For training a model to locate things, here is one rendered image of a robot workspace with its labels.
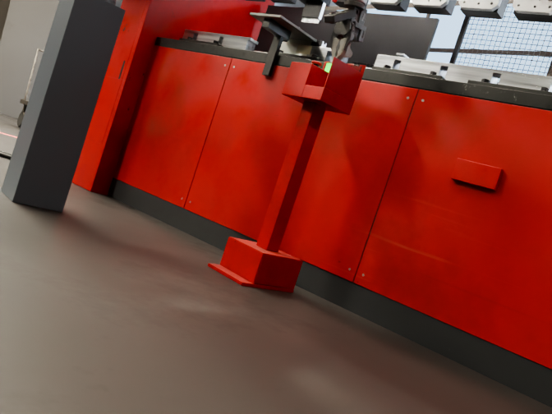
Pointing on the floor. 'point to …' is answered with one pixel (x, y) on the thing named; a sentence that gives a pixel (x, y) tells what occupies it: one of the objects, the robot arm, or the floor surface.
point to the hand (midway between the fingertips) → (335, 60)
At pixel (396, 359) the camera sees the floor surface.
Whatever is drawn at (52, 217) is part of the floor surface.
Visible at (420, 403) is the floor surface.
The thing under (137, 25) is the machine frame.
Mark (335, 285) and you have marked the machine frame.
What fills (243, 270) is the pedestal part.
